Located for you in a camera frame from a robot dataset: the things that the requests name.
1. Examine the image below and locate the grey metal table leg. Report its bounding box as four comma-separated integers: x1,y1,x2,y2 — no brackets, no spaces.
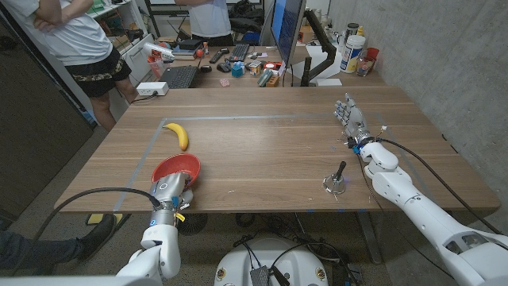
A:
355,210,384,265

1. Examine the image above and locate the yellow toy banana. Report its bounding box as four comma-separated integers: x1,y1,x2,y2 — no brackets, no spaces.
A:
162,122,190,152

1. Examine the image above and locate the seated person's dark leg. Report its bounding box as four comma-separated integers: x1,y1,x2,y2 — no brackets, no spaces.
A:
0,214,119,271

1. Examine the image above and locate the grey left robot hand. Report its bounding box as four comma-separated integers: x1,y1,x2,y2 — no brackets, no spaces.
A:
148,170,195,211

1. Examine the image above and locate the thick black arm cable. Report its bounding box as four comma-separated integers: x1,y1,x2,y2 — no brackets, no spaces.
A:
376,137,508,235
11,187,162,277

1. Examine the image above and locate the person in black patterned shorts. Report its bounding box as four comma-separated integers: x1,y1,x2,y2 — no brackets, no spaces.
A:
0,0,140,132

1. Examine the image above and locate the white wrapped roll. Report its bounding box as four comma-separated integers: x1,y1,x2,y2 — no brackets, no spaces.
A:
141,42,175,63

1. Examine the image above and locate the person in light grey t-shirt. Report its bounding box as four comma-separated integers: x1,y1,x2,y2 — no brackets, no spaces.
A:
174,0,235,48

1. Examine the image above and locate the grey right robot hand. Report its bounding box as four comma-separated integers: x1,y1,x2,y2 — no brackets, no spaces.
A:
333,92,376,147

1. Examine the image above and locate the silver ring bell black handle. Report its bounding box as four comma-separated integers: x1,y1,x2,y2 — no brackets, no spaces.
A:
321,160,348,195

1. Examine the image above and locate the computer monitor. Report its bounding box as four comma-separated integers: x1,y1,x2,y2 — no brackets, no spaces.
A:
270,0,307,67

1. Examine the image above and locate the white power strip box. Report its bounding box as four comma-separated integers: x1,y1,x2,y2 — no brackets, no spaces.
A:
136,81,170,97

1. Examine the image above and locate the small black box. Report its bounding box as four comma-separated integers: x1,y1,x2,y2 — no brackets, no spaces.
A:
178,38,203,51

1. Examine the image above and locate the black remote control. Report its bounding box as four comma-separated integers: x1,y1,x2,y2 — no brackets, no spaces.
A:
209,48,230,64

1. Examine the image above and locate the wooden back desk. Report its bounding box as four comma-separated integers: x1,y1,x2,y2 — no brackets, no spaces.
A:
156,43,388,89

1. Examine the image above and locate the red bowl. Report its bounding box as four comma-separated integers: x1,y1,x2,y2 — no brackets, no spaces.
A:
151,153,202,187

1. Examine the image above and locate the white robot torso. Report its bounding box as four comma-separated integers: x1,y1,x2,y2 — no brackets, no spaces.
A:
214,237,329,286

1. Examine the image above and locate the red cup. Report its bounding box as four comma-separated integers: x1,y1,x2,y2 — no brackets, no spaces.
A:
364,47,380,72

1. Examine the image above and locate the yellow pad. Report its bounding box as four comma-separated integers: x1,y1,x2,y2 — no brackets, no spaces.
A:
86,213,123,226

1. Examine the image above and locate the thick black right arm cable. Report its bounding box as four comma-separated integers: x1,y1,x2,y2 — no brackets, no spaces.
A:
376,137,508,235

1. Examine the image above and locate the white drawer cabinet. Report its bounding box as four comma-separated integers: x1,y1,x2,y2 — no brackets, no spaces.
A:
118,33,160,87

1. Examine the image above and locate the white storage shelf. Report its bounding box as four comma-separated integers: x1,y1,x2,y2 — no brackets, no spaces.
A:
85,0,146,55

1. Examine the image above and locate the grey green box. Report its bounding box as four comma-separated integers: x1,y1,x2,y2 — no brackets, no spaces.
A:
256,68,274,87

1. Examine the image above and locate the clear glass jar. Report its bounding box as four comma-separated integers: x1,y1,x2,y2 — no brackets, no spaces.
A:
356,51,374,77

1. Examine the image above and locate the dark jar with lid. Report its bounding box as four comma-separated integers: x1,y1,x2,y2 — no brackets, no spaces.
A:
344,22,360,44

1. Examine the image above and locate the black backpack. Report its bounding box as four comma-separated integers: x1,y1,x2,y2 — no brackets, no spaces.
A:
229,0,265,35

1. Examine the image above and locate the blue book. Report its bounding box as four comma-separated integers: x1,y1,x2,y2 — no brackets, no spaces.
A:
171,44,199,56

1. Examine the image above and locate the black keyboard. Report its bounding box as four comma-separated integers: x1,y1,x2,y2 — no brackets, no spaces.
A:
158,64,199,89
228,42,251,63

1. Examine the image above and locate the black floor fan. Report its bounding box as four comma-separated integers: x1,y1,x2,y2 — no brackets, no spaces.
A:
177,213,209,237

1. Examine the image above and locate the black torso cable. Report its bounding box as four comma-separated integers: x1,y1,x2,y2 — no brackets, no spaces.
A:
269,242,350,286

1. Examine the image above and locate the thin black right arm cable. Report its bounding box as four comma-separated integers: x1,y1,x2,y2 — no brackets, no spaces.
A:
355,153,457,279

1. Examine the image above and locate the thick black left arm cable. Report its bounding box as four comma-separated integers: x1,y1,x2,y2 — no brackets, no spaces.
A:
11,187,162,277

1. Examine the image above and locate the white canister blue label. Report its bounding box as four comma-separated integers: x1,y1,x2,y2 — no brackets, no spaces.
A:
340,34,367,74

